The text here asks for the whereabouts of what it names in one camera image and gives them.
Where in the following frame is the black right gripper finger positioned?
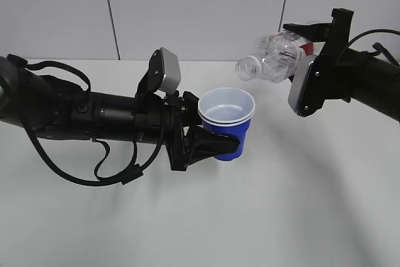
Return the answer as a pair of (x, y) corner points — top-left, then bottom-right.
(282, 23), (331, 43)

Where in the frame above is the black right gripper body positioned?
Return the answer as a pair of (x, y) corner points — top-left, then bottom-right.
(318, 8), (354, 70)

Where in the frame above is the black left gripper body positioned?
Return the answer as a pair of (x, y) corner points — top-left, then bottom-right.
(134, 90), (201, 173)

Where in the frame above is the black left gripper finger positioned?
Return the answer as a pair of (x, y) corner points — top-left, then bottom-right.
(182, 91), (199, 117)
(185, 126), (241, 164)

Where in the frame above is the blue paper cup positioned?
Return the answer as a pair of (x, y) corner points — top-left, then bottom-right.
(197, 88), (256, 161)

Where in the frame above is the clear Wahaha water bottle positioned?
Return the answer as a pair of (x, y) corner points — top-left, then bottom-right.
(235, 30), (315, 83)

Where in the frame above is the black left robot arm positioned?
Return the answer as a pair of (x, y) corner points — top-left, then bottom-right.
(1, 49), (240, 171)

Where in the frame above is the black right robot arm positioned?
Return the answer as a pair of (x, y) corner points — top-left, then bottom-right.
(283, 8), (399, 121)

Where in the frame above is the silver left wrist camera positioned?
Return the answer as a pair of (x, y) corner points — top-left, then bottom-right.
(136, 47), (181, 95)

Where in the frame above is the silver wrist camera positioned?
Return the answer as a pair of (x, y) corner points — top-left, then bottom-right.
(136, 47), (181, 95)
(288, 54), (340, 118)

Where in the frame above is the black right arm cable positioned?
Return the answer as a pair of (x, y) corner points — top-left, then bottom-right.
(345, 29), (400, 64)

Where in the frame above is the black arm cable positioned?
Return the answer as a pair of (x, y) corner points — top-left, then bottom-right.
(21, 60), (165, 186)
(345, 29), (400, 64)

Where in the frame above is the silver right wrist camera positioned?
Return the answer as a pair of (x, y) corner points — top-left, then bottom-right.
(288, 54), (340, 118)

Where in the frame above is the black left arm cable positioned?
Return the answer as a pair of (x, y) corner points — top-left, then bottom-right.
(21, 60), (165, 186)

